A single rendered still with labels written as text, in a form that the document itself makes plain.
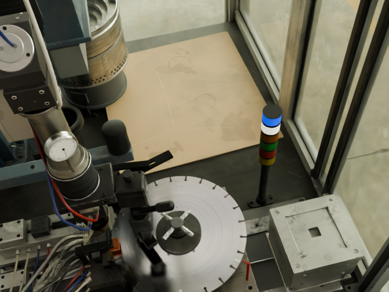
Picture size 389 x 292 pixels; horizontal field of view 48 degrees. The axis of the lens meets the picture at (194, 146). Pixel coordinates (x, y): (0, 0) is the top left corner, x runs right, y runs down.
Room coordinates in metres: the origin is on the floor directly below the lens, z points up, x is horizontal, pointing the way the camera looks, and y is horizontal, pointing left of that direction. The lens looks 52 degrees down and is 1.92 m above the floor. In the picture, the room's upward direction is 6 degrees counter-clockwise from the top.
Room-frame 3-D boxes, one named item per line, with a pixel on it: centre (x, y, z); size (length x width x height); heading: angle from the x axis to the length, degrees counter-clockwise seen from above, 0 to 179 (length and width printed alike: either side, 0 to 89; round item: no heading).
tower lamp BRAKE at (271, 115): (0.67, -0.19, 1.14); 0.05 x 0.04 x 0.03; 9
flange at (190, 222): (0.49, 0.06, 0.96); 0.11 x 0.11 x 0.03
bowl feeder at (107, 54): (1.22, 0.35, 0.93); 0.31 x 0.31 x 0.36
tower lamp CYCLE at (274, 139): (0.67, -0.19, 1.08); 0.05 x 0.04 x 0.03; 9
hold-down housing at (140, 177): (0.45, 0.13, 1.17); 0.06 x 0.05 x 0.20; 90
